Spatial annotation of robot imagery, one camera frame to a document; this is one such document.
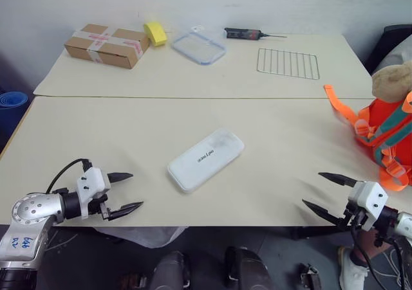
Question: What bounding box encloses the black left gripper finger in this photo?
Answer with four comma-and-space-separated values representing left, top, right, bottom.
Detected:
108, 201, 145, 222
106, 172, 134, 185

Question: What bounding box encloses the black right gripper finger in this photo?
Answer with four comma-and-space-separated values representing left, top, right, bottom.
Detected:
301, 198, 347, 230
317, 172, 359, 188

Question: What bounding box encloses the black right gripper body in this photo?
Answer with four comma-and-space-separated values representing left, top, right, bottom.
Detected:
337, 203, 368, 231

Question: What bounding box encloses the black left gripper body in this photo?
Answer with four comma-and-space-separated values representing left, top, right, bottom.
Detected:
87, 194, 112, 222

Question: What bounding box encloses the orange backpack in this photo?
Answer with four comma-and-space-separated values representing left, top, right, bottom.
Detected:
323, 84, 412, 193

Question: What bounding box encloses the white plastic pouch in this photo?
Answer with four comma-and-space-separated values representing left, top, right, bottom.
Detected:
166, 127, 245, 195

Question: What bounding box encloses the person's bare leg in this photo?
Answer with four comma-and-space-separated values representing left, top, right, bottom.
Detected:
351, 228, 397, 266

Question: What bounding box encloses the cream table cover sheet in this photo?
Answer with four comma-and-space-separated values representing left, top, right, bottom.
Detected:
0, 96, 412, 228

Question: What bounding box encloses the white sneaker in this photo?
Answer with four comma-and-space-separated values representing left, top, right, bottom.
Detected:
337, 245, 370, 290

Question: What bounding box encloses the dark rounded shape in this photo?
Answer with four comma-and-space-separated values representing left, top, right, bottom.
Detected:
150, 250, 191, 290
223, 246, 268, 290

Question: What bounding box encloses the tan plush toy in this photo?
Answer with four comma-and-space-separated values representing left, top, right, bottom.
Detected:
371, 60, 412, 104

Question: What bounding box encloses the blue rolled foam mat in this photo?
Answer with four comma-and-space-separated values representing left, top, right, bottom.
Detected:
0, 91, 35, 153

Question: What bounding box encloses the taped cardboard box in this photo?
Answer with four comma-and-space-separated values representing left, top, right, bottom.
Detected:
63, 23, 151, 70

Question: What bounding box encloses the yellow sponge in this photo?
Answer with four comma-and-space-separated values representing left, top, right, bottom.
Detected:
142, 21, 169, 49

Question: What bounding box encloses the clear plastic container lid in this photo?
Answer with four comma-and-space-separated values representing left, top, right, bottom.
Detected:
171, 24, 227, 67

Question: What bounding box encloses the black chair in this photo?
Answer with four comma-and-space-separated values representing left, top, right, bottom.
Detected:
364, 24, 412, 76

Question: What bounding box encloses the black electric screwdriver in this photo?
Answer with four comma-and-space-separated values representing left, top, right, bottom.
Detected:
223, 27, 288, 41

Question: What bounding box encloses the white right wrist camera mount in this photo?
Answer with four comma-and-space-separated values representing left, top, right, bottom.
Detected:
348, 181, 389, 231

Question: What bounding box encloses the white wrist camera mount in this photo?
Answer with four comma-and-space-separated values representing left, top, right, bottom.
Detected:
348, 181, 389, 231
76, 167, 112, 221

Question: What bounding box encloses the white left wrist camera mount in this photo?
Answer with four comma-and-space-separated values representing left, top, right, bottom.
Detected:
76, 167, 112, 221

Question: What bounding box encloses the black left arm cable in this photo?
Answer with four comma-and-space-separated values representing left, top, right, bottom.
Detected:
46, 158, 95, 195

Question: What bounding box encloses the white cord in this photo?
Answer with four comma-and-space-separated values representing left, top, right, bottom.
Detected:
375, 244, 412, 282

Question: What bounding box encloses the small dark metal bracket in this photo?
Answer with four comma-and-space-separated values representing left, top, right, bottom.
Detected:
297, 262, 323, 290

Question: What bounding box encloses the metal wire rack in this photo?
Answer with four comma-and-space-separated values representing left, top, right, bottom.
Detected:
256, 48, 321, 80

